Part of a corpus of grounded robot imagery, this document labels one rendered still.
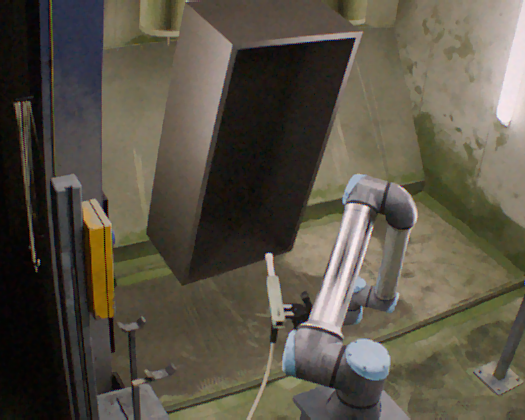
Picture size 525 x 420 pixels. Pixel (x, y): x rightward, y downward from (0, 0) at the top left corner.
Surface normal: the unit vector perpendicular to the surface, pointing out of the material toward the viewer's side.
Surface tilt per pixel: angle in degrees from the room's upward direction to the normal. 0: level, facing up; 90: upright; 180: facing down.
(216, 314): 0
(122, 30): 90
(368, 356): 5
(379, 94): 57
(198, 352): 0
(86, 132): 90
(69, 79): 90
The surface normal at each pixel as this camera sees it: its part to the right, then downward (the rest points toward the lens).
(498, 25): -0.87, 0.18
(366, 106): 0.46, -0.04
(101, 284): 0.49, 0.50
